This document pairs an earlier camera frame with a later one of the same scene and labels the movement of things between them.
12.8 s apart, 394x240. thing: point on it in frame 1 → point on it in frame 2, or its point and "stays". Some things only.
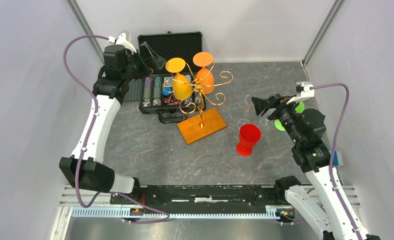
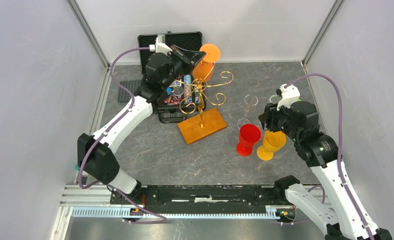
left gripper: (155, 60) → (188, 58)
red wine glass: (250, 134) stays
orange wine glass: (205, 81) → (204, 68)
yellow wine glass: (182, 88) → (272, 142)
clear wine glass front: (249, 103) stays
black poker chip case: (169, 89) stays
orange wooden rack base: (191, 131) stays
